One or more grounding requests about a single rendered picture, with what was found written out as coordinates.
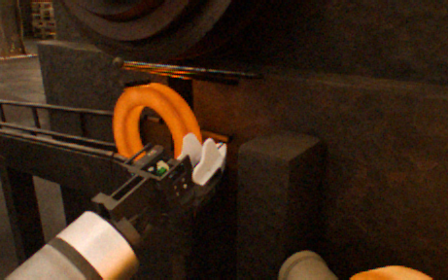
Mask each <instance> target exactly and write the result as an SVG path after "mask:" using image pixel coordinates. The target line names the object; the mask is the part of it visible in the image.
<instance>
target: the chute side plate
mask: <svg viewBox="0 0 448 280"><path fill-rule="evenodd" d="M0 156H2V157H3V158H5V159H6V165H7V167H11V168H13V169H15V170H17V171H22V172H24V173H26V174H31V175H34V176H36V177H38V178H43V179H46V180H48V181H50V182H55V183H58V184H59V185H61V186H65V187H68V188H70V189H75V190H77V191H80V192H82V193H88V194H91V195H93V196H96V195H99V194H100V193H104V194H105V195H108V196H110V195H112V194H113V193H114V192H116V191H117V190H118V189H119V188H121V187H122V185H125V184H126V182H127V179H126V175H125V173H124V172H123V170H122V166H121V165H122V164H123V163H122V162H118V161H116V160H114V159H111V158H105V157H100V156H93V155H89V154H86V153H82V152H76V151H72V150H69V149H65V148H57V147H55V146H52V145H48V144H41V143H38V142H34V141H27V140H23V139H20V138H17V137H10V136H6V135H3V134H0ZM185 229H186V233H188V234H189V237H190V238H192V239H194V216H193V213H192V215H190V216H189V217H187V218H186V220H185Z"/></svg>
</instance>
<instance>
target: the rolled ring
mask: <svg viewBox="0 0 448 280"><path fill-rule="evenodd" d="M146 106H148V107H149V108H153V109H154V110H155V111H157V112H158V113H159V114H160V115H161V116H162V117H163V118H164V120H165V122H166V123H167V126H168V127H169V129H170V130H171V134H172V137H173V139H174V143H175V158H178V157H179V155H181V154H182V145H183V139H184V137H186V135H187V134H189V133H193V134H194V135H195V136H196V138H197V140H199V142H200V144H201V145H202V139H201V134H200V129H199V126H198V123H197V122H196V118H195V116H194V115H193V111H192V110H191V109H190V106H189V105H188V104H187V103H186V101H185V100H184V99H183V98H182V97H181V96H180V95H179V93H177V92H175V90H174V89H171V88H170V87H166V86H164V85H161V84H158V83H151V85H150V86H146V87H138V88H135V89H127V90H126V92H124V93H123V94H122V96H120V99H119V100H118V102H117V104H116V109H115V113H114V120H113V126H114V133H115V138H116V144H117V147H118V149H119V152H120V155H123V156H127V157H129V158H131V157H132V156H134V155H135V154H136V153H138V152H139V151H140V150H142V148H143V146H142V142H141V139H140V136H139V132H138V120H139V116H140V114H141V112H142V109H143V108H145V107H146Z"/></svg>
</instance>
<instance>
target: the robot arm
mask: <svg viewBox="0 0 448 280"><path fill-rule="evenodd" d="M143 152H146V154H145V155H143V156H142V157H141V158H139V159H138V160H137V161H136V162H134V163H133V162H132V161H133V160H134V159H135V158H137V157H138V156H139V155H142V153H143ZM226 155H227V151H226V145H225V144H223V143H220V144H215V141H214V140H212V139H211V138H209V139H208V140H206V141H205V142H204V145H203V147H202V145H201V144H200V142H199V140H197V138H196V136H195V135H194V134H193V133H189V134H187V135H186V137H184V139H183V145H182V154H181V155H179V157H178V158H175V155H170V154H167V150H166V148H164V147H161V146H159V145H156V146H155V147H153V143H151V142H150V144H147V145H146V147H144V148H142V150H140V151H139V152H138V153H136V154H135V155H134V156H132V157H131V158H129V159H128V160H127V161H126V162H124V163H123V164H122V165H121V166H122V170H123V172H124V173H125V175H126V179H127V182H126V184H125V185H122V187H121V188H119V189H118V190H117V191H116V192H114V193H113V194H112V195H110V196H108V195H105V194H104V193H102V192H101V193H100V194H99V195H97V196H96V197H95V198H93V199H92V203H93V205H94V207H95V209H96V211H97V213H96V214H95V213H94V212H85V213H84V214H83V215H82V216H80V218H79V219H76V221H75V222H74V223H72V224H71V225H70V226H69V227H67V228H66V229H65V230H63V231H62V232H61V233H60V234H58V235H57V236H56V238H53V239H52V241H51V242H49V243H48V244H47V245H45V246H44V247H43V248H42V249H40V250H39V251H38V252H37V253H36V254H34V255H33V256H32V257H31V258H29V259H28V261H26V262H24V264H22V265H21V266H20V267H18V268H17V269H16V270H15V271H13V273H11V274H10V275H9V276H8V277H6V278H5V279H4V280H128V279H129V278H131V277H132V275H133V274H135V273H136V271H137V270H138V269H139V259H138V257H139V256H140V255H141V254H142V253H143V252H144V250H145V247H144V244H147V245H150V246H152V247H157V248H160V249H162V250H163V251H166V252H167V253H168V254H170V255H178V256H180V255H185V256H188V255H189V253H190V250H191V248H192V244H193V242H194V240H195V239H192V238H190V237H189V234H188V233H186V232H185V231H182V229H181V228H173V227H170V228H167V226H168V225H170V224H171V225H176V224H177V223H178V222H181V221H185V220H186V218H187V217H189V216H190V215H192V213H194V212H195V211H196V212H199V211H200V209H201V208H202V206H203V205H205V204H206V203H207V202H209V201H210V200H211V198H213V197H214V195H215V194H216V192H217V190H218V189H219V184H220V182H221V179H222V173H223V172H224V167H225V160H226ZM193 182H194V185H193ZM150 221H154V222H156V223H158V224H159V225H156V224H154V223H152V222H150ZM160 225H164V227H163V226H160Z"/></svg>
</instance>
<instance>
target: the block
mask: <svg viewBox="0 0 448 280"><path fill-rule="evenodd" d="M323 146H324V144H323V141H322V140H321V138H319V137H314V136H311V135H307V134H304V133H297V132H294V131H290V130H286V129H280V128H276V129H271V130H269V131H268V132H266V133H263V134H262V135H261V136H259V137H256V138H255V139H253V140H250V141H248V142H247V143H245V144H242V145H241V146H240V149H239V151H238V179H237V239H236V268H237V280H278V274H279V272H280V270H281V266H282V265H283V264H284V262H285V261H286V260H287V259H288V258H289V257H290V256H292V255H294V254H295V253H297V252H300V251H308V252H314V244H315V238H314V235H315V226H316V219H317V210H318V194H319V186H320V178H321V162H322V153H323Z"/></svg>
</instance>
